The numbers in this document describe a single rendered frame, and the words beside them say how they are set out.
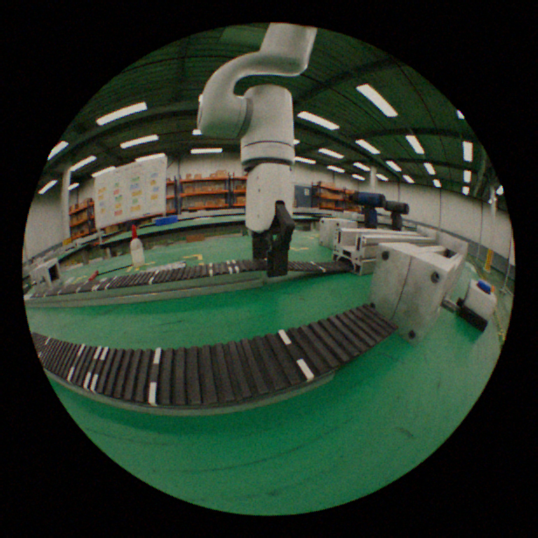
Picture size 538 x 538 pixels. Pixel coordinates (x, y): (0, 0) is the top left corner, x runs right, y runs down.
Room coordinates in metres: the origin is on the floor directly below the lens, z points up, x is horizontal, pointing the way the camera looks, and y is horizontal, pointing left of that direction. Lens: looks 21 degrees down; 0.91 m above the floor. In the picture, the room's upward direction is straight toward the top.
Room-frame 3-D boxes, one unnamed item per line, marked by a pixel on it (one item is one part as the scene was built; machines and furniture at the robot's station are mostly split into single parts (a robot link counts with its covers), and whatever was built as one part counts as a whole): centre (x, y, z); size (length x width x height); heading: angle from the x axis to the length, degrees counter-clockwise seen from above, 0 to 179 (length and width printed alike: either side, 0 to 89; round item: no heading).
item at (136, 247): (0.35, 0.36, 0.84); 0.04 x 0.04 x 0.12
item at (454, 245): (0.29, -0.61, 0.87); 0.16 x 0.11 x 0.07; 109
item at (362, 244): (0.47, -0.55, 0.82); 0.80 x 0.10 x 0.09; 109
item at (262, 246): (0.33, 0.02, 0.84); 0.03 x 0.03 x 0.07; 19
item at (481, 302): (0.08, -0.39, 0.81); 0.10 x 0.08 x 0.06; 19
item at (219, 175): (9.28, 3.64, 1.59); 2.83 x 0.98 x 3.17; 116
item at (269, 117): (0.27, 0.01, 1.07); 0.09 x 0.08 x 0.13; 118
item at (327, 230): (0.54, -0.24, 0.83); 0.11 x 0.10 x 0.10; 30
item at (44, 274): (0.13, 0.79, 0.83); 0.11 x 0.10 x 0.10; 21
